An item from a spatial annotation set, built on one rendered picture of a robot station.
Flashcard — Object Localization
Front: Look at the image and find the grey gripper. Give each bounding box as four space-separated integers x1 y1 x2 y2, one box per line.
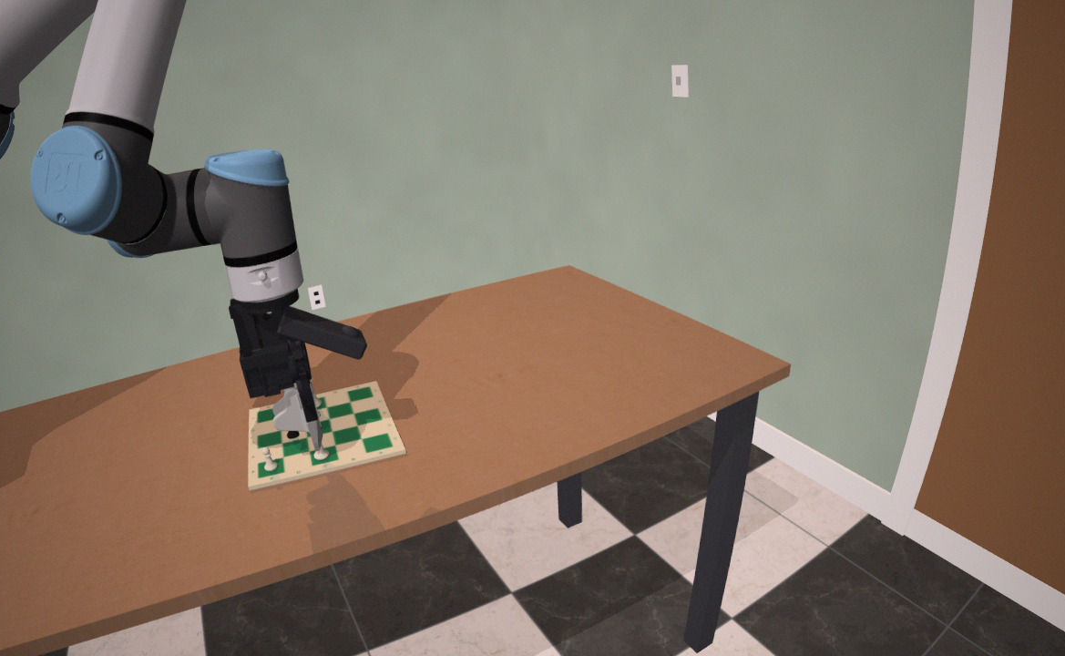
229 289 323 450

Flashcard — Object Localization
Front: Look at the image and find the green and cream chessboard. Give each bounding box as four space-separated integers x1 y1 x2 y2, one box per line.
248 381 406 490

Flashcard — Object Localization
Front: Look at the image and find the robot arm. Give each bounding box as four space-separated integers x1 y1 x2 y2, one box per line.
0 0 367 359

